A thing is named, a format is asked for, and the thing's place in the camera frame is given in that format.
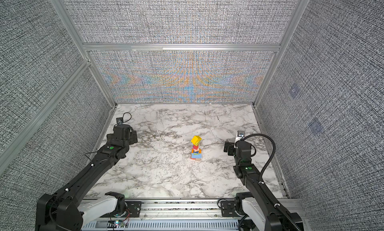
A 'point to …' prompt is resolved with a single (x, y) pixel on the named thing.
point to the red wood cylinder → (195, 147)
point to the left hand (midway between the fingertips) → (124, 133)
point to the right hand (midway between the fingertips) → (236, 139)
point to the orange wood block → (200, 151)
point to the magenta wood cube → (196, 150)
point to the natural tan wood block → (198, 159)
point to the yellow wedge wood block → (196, 139)
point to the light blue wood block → (199, 156)
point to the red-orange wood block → (193, 158)
